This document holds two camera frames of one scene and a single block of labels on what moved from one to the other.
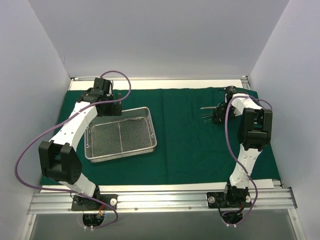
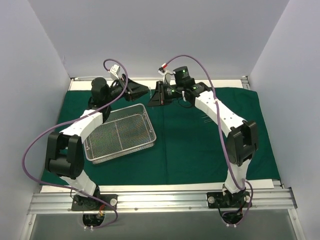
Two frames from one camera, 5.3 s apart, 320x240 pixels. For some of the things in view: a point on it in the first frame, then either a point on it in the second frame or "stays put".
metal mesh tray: [110, 137] stays put
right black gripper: [219, 113] to [161, 92]
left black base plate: [83, 203] stays put
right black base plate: [232, 200] stays put
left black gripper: [116, 107] to [127, 87]
